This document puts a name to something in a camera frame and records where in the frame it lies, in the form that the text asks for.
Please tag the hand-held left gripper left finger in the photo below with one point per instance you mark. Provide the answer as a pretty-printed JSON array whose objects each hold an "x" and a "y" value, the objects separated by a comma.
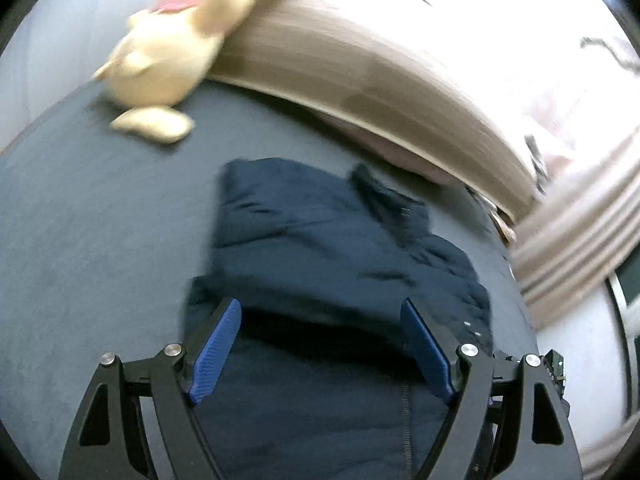
[{"x": 217, "y": 350}]

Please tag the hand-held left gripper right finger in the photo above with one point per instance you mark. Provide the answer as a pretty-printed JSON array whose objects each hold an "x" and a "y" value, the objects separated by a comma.
[{"x": 425, "y": 350}]

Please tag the navy padded jacket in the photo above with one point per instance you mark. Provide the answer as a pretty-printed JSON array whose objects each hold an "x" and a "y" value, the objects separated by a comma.
[{"x": 310, "y": 240}]

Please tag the pile of clothes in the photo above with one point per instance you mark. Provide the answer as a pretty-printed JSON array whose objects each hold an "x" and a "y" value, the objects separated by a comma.
[{"x": 565, "y": 110}]

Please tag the beige curtain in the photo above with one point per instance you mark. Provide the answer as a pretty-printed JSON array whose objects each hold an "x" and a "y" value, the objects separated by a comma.
[{"x": 575, "y": 240}]

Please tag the bed with grey-blue sheet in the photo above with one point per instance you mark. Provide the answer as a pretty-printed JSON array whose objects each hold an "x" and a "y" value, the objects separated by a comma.
[{"x": 90, "y": 240}]

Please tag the beige pillow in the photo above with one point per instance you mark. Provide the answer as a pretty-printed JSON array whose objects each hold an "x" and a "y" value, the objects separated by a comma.
[{"x": 395, "y": 152}]

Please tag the beige striped folded mat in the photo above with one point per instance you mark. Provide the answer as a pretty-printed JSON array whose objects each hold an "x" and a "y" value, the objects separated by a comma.
[{"x": 375, "y": 70}]

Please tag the yellow plush toy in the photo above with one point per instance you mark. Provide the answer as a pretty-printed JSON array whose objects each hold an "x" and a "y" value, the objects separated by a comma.
[{"x": 170, "y": 60}]

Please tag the dark window frame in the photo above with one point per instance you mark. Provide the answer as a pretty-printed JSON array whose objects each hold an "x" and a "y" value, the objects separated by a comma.
[{"x": 622, "y": 305}]

